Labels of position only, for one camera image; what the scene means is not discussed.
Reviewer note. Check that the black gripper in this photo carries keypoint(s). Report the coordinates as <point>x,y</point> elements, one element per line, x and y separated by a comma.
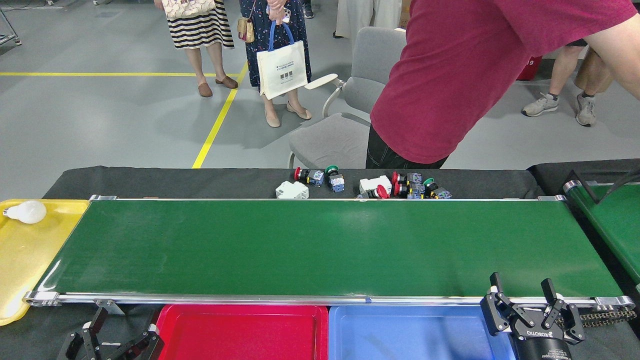
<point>542,345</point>

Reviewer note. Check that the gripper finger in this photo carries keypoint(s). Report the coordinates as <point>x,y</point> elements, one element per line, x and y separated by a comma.
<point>142,345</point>
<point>72,347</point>

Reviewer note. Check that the white circuit breaker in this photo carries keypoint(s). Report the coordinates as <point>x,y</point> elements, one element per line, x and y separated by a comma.
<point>292,191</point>
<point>372,184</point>

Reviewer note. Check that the green push button switch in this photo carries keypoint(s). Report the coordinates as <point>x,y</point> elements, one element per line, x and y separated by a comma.
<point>442,193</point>
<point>336,182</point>

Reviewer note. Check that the white canvas tote bag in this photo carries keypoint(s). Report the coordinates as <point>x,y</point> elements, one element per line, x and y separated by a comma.
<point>282,70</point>

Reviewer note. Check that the smartphone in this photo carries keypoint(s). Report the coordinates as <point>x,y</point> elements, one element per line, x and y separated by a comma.
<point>286,16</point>

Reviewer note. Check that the cream patterned shoulder bag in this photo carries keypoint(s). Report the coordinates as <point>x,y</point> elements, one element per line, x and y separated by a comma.
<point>187,7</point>

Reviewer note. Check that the person's left forearm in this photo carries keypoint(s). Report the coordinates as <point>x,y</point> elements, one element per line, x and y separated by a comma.
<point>627,60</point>

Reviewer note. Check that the red plastic tray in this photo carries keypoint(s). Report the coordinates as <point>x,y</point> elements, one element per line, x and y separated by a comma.
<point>240,335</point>

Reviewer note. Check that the yellow plastic tray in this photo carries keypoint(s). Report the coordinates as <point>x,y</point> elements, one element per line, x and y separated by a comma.
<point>25,260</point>

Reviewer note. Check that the blue plastic tray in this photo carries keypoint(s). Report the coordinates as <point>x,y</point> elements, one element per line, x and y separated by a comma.
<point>415,335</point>

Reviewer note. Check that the green conveyor belt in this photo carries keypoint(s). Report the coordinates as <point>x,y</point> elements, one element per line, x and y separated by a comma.
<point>320,250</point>
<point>615,220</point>

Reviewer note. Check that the person's hand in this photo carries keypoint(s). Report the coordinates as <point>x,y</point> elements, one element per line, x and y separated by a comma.
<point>277,12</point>

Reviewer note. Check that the white light bulb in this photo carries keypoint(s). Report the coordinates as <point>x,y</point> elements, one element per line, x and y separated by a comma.
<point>27,212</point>

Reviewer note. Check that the red fire extinguisher box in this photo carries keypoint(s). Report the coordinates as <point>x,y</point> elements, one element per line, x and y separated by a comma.
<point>529,70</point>

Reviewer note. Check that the person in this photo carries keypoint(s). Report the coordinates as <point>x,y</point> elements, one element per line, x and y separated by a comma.
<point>567,65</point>
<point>450,75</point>
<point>308,11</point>
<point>300,30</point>
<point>355,17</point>
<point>200,30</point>

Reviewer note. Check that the grey office chair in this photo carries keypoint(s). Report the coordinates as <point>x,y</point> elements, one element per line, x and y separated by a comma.
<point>325,140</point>

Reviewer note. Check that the small tan handbag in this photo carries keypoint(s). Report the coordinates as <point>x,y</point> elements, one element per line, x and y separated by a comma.
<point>246,30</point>

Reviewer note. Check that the black metal frame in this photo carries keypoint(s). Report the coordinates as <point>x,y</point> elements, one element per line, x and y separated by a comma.
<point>597,200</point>

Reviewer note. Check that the metal cart frame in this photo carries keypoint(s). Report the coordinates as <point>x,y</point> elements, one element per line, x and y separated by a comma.
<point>18,42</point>

